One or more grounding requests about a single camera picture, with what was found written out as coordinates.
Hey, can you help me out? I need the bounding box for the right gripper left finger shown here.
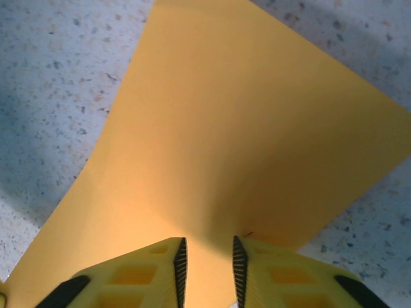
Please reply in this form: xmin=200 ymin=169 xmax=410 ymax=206
xmin=40 ymin=236 xmax=188 ymax=308

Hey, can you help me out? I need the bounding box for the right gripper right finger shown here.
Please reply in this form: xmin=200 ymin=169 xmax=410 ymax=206
xmin=231 ymin=235 xmax=392 ymax=308

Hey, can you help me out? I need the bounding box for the orange square paper sheet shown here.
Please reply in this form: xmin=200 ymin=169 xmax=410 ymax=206
xmin=0 ymin=0 xmax=411 ymax=308

